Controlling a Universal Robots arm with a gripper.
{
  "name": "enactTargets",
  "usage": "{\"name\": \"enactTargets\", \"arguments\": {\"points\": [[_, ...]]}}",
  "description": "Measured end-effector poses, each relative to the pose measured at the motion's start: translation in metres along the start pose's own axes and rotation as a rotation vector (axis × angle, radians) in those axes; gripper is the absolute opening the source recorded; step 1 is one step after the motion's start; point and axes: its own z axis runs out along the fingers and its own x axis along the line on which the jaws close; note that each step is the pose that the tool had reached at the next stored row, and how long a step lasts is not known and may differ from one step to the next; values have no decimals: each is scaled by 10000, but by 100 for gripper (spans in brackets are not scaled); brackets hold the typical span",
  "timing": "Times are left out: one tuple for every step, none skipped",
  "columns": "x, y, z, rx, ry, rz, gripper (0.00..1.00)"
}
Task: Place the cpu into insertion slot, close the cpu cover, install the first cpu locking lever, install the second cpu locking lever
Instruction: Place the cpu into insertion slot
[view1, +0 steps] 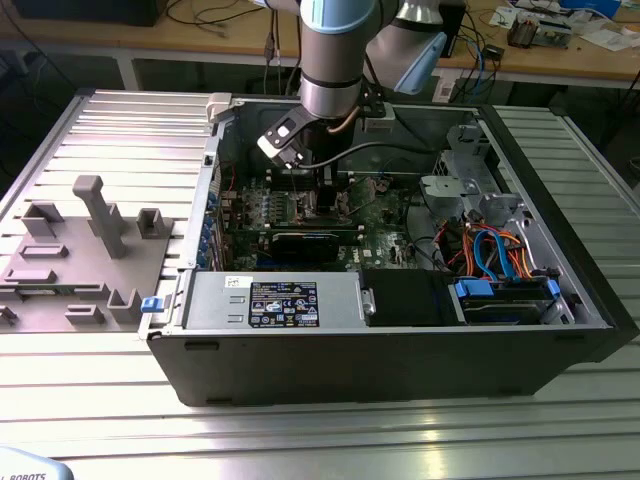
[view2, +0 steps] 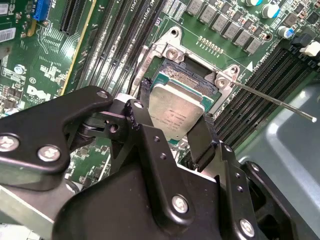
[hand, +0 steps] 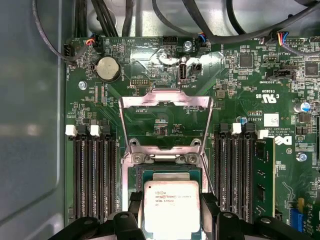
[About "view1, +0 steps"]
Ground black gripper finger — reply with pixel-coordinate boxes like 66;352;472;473
314;164;347;217

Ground metal socket cover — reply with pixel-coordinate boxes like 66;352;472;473
343;177;377;214

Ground CPU socket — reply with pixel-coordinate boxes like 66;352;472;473
294;192;354;224

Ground black graphics card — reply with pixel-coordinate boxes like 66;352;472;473
267;228;344;265

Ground green motherboard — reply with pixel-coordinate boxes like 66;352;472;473
219;172;429;274

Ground grey case latch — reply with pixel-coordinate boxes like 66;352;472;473
206;92;235;125

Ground grey metal drive cage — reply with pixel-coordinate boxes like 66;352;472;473
418;123;534;236

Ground black plastic shroud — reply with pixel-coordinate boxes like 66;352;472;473
360;268;456;327

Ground grey power supply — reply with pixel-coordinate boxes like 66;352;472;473
182;271;369;331

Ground black PC case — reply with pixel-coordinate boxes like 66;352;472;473
137;91;640;409

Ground hard disk in blue carrier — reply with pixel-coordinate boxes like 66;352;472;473
449;278;562;326

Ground black upright box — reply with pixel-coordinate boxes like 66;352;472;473
442;0;470;60

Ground wooden workbench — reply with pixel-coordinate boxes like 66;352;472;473
0;0;640;91

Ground metal heat sink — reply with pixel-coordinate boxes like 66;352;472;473
506;13;540;50

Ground grey metal part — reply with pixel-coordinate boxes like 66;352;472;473
537;17;575;50

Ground grey parts rack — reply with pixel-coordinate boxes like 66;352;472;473
0;174;176;334

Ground black flat device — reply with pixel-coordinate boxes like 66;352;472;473
13;0;162;27

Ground blue box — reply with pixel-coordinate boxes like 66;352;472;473
558;0;624;16

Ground white paper sheets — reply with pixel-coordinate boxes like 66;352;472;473
579;27;640;51

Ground pale blue teach pendant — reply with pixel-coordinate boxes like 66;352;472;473
0;446;76;480

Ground copper coloured cable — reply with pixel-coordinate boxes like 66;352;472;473
326;105;362;135

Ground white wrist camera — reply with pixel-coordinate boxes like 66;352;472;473
256;118;305;170

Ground black camera cable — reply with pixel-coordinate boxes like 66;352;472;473
298;140;439;169

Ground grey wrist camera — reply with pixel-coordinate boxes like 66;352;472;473
358;115;397;132

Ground blue data wire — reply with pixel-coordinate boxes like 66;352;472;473
471;227;519;284

